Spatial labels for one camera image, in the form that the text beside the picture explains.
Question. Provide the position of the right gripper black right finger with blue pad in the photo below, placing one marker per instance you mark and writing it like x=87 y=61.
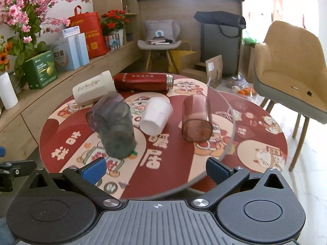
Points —
x=227 y=180

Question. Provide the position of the white ribbed vase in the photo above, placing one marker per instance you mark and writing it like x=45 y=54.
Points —
x=8 y=95

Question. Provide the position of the cream coffee tumbler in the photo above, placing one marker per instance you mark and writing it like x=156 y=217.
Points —
x=93 y=89

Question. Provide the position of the brown translucent cup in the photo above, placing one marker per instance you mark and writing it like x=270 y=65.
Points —
x=196 y=119

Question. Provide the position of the grey shell chair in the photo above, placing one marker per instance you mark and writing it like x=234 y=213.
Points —
x=161 y=44

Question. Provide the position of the yellow paper bag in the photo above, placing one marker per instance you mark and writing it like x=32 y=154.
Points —
x=183 y=59

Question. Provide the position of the purple translucent cup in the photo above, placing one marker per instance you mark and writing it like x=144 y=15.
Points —
x=99 y=113

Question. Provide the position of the cardboard box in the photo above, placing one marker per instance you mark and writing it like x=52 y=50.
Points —
x=214 y=68

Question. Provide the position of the grey cushion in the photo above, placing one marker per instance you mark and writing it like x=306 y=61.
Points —
x=159 y=28

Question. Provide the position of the white plastic cup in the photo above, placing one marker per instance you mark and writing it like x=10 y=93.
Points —
x=154 y=119

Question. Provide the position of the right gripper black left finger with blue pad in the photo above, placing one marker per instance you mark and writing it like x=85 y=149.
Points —
x=85 y=179

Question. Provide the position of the green product box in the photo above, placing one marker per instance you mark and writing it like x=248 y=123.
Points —
x=40 y=70

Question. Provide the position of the beige armchair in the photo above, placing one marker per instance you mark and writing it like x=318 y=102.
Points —
x=290 y=69

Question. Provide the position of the red potted flowers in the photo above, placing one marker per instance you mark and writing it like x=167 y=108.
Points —
x=114 y=22

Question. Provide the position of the wooden low cabinet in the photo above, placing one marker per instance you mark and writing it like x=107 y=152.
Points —
x=21 y=125

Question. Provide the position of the light blue product boxes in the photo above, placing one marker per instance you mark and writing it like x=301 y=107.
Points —
x=70 y=51

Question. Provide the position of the red thermos bottle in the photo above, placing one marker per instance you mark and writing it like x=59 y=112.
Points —
x=146 y=81

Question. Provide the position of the dark green translucent cup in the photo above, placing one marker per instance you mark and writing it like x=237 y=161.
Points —
x=117 y=134

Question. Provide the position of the round glass coffee table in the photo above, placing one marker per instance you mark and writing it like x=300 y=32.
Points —
x=159 y=166

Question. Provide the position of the pink blossom artificial flowers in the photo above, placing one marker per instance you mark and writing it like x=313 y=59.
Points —
x=28 y=20

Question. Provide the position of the orange sunflower bouquet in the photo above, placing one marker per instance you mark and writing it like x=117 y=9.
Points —
x=5 y=48

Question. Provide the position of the red tote bag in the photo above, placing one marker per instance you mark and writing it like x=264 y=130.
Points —
x=89 y=24

